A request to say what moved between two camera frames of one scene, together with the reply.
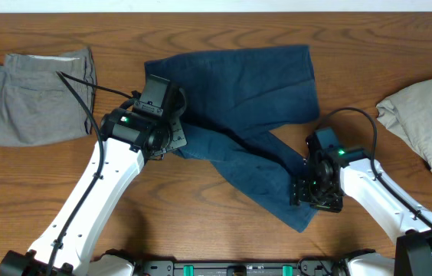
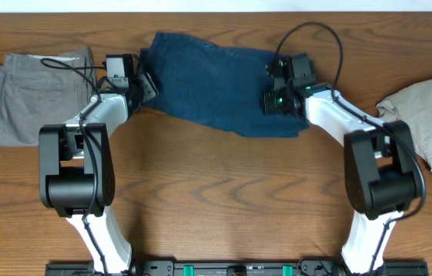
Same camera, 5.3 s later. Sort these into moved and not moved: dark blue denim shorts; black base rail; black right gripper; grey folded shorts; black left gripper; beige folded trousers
Moved: black right gripper; black left gripper; dark blue denim shorts
Not moved: black base rail; beige folded trousers; grey folded shorts
